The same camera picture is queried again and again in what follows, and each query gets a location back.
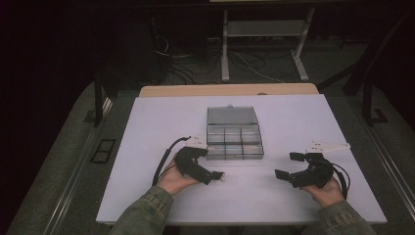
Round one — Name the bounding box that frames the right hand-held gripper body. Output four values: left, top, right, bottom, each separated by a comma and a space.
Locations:
291, 140, 351, 190

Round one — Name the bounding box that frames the black metal stand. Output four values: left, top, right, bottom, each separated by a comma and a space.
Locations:
342, 9, 390, 127

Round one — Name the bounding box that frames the clear plastic compartment box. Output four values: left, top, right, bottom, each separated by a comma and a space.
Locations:
206, 104, 265, 162

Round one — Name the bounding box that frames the person's left hand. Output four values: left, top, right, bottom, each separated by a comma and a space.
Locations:
156, 158, 201, 197

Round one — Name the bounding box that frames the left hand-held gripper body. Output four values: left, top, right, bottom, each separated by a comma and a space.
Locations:
173, 134, 213, 186

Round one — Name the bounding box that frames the bundle of floor cables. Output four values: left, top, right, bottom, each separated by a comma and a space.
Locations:
153, 35, 285, 86

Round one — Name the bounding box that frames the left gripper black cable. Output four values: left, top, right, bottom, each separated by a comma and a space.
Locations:
152, 135, 192, 187

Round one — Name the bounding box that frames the white metal stand frame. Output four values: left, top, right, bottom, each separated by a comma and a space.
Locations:
220, 8, 316, 83

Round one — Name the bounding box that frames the person's right hand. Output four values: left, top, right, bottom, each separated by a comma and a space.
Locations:
300, 176, 346, 210

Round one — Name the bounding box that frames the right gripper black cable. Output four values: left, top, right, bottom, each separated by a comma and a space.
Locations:
332, 162, 351, 201

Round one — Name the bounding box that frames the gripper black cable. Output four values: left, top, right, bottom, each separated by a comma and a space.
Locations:
152, 135, 192, 187
332, 162, 351, 201

